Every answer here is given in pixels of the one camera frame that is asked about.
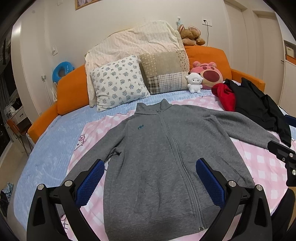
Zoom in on framed wall picture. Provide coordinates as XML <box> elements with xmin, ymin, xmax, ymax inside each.
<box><xmin>75</xmin><ymin>0</ymin><xmax>100</xmax><ymax>10</ymax></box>

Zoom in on black garment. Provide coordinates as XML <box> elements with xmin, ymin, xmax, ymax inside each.
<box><xmin>224</xmin><ymin>78</ymin><xmax>292</xmax><ymax>147</ymax></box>

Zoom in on blue ring cushion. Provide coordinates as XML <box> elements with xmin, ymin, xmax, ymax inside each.
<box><xmin>52</xmin><ymin>61</ymin><xmax>75</xmax><ymax>84</ymax></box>

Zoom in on white wall socket with cable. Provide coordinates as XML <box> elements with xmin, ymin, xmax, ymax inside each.
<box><xmin>203</xmin><ymin>18</ymin><xmax>212</xmax><ymax>47</ymax></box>

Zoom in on blue floral white pillow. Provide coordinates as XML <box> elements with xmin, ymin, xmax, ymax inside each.
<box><xmin>90</xmin><ymin>55</ymin><xmax>150</xmax><ymax>112</ymax></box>

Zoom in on light blue bed sheet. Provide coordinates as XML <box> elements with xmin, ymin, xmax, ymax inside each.
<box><xmin>13</xmin><ymin>79</ymin><xmax>296</xmax><ymax>230</ymax></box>

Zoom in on white wardrobe with shelf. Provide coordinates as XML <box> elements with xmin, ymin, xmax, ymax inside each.
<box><xmin>279</xmin><ymin>40</ymin><xmax>295</xmax><ymax>115</ymax></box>

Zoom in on brown teddy bear plush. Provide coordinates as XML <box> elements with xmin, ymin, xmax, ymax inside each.
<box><xmin>178</xmin><ymin>24</ymin><xmax>206</xmax><ymax>46</ymax></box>

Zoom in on large pink striped pillow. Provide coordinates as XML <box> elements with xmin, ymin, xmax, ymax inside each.
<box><xmin>85</xmin><ymin>20</ymin><xmax>185</xmax><ymax>108</ymax></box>

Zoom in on beige patchwork pillow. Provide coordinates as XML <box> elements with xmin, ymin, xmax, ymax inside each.
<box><xmin>140</xmin><ymin>50</ymin><xmax>190</xmax><ymax>94</ymax></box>

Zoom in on small white lamb plush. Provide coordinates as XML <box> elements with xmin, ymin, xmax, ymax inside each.
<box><xmin>185</xmin><ymin>72</ymin><xmax>203</xmax><ymax>93</ymax></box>

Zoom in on pink strawberry bear plush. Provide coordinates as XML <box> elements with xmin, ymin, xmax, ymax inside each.
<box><xmin>190</xmin><ymin>61</ymin><xmax>223</xmax><ymax>89</ymax></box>

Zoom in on red garment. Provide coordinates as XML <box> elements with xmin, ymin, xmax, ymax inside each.
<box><xmin>211</xmin><ymin>83</ymin><xmax>236</xmax><ymax>111</ymax></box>

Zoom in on grey zip-up sweatshirt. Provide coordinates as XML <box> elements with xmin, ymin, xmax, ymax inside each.
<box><xmin>67</xmin><ymin>100</ymin><xmax>276</xmax><ymax>240</ymax></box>

